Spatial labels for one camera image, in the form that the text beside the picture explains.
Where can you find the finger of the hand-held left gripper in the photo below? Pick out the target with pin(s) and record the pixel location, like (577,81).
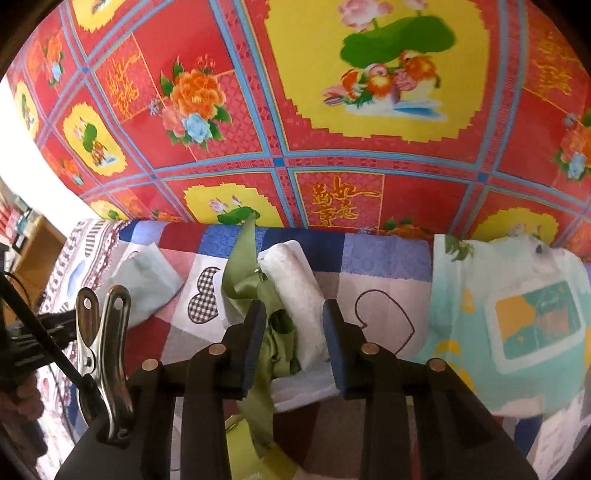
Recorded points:
(27,346)
(55,317)

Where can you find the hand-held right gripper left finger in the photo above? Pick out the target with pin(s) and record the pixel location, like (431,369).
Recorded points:
(255,350)

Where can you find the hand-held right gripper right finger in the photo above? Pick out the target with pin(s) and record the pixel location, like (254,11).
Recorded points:
(333,350)

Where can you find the white foam packaging tray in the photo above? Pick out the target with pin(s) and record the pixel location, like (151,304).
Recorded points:
(295,286)

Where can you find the wooden desk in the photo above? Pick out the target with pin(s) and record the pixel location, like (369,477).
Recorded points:
(39,258)

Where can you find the metal spring clip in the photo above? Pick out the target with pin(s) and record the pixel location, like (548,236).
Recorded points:
(108,369)

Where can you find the pale blue cloth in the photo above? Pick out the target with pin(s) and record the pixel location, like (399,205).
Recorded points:
(143,286)

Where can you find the teal printed plastic bag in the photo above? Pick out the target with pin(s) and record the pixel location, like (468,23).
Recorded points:
(508,277)

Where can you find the white printed sheet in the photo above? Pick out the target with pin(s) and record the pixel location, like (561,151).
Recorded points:
(558,438)

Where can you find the red floral wall cloth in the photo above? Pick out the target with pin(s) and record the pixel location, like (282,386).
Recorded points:
(231,115)

